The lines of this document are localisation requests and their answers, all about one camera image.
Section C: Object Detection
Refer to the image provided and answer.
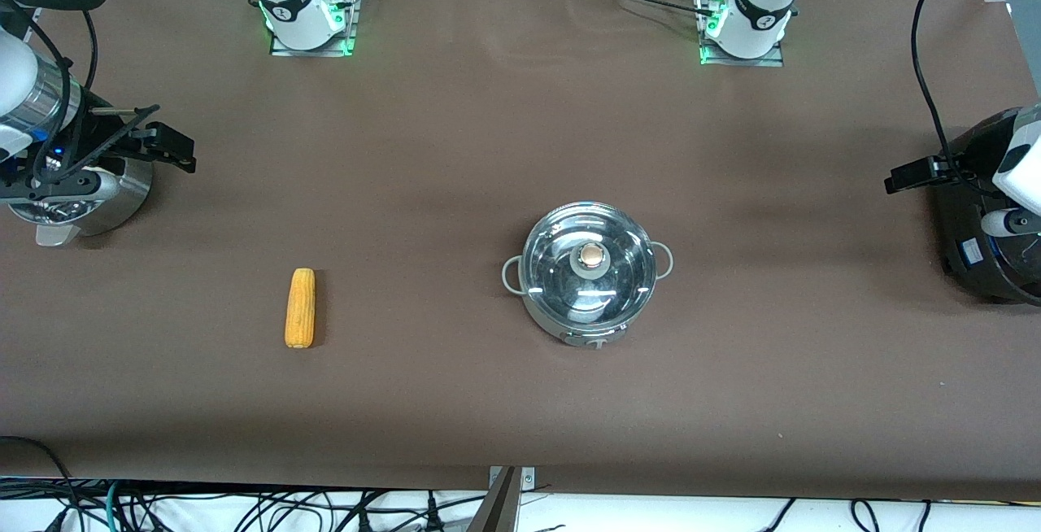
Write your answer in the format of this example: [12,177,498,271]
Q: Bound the yellow corn cob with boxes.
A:
[285,268,316,350]

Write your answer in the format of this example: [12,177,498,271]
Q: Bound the round glass pot lid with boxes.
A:
[521,203,658,328]

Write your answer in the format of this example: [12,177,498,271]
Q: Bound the stainless steel steamer pot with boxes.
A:
[8,156,153,248]

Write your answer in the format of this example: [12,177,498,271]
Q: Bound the grey electric cooking pot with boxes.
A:
[502,201,675,349]

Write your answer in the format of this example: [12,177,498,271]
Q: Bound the black rice cooker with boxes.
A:
[927,107,1041,307]

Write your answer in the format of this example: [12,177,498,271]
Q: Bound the brown table cover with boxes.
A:
[0,0,1041,502]

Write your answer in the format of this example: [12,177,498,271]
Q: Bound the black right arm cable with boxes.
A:
[0,7,98,191]

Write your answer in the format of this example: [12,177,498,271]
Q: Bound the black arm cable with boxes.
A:
[910,0,989,191]
[0,7,98,191]

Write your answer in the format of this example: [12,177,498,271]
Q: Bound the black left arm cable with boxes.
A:
[910,0,989,191]

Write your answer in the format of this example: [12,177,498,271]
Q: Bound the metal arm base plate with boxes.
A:
[270,0,359,57]
[698,0,784,68]

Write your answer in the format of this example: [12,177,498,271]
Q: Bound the small metal mounting bracket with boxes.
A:
[488,465,536,491]

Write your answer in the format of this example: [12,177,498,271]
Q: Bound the dark camera stand post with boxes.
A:
[468,467,521,532]

